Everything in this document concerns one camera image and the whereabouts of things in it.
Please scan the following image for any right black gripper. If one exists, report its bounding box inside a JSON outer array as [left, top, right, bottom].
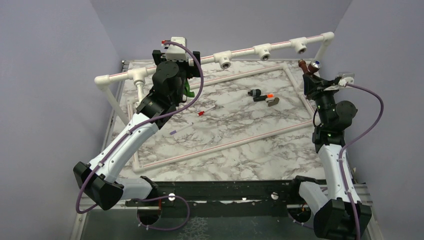
[[304, 73, 341, 127]]

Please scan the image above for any green water faucet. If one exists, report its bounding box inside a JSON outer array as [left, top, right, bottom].
[[184, 80, 196, 98]]

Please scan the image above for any brown water faucet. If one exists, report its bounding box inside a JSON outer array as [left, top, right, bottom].
[[298, 59, 322, 75]]

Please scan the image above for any white PVC pipe frame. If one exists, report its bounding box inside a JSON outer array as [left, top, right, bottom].
[[94, 31, 335, 174]]

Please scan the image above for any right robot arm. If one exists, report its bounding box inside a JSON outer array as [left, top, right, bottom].
[[288, 73, 372, 240]]

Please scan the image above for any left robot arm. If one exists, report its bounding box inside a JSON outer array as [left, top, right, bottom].
[[73, 50, 205, 214]]

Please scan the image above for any white water faucet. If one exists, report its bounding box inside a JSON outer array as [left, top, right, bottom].
[[133, 80, 145, 104]]

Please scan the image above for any red capped white pen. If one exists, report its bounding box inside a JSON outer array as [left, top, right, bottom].
[[198, 105, 216, 116]]

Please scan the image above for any black orange marker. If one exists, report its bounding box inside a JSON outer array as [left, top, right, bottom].
[[253, 94, 274, 102]]

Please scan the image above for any black grey faucet part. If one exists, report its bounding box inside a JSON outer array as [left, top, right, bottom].
[[247, 89, 262, 97]]

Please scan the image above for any purple capped white pen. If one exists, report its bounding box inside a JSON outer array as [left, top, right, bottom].
[[169, 122, 194, 135]]

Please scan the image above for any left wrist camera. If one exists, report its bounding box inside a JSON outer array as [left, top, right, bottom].
[[161, 36, 188, 62]]

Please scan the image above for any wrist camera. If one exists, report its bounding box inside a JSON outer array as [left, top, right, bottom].
[[161, 36, 188, 62], [324, 72, 355, 91]]

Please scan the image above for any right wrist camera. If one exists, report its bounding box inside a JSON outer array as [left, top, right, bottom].
[[324, 72, 355, 91]]

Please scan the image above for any grey metal handle piece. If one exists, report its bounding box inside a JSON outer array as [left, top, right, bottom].
[[266, 97, 280, 107]]

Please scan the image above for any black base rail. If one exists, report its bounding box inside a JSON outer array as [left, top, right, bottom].
[[86, 180, 332, 220]]

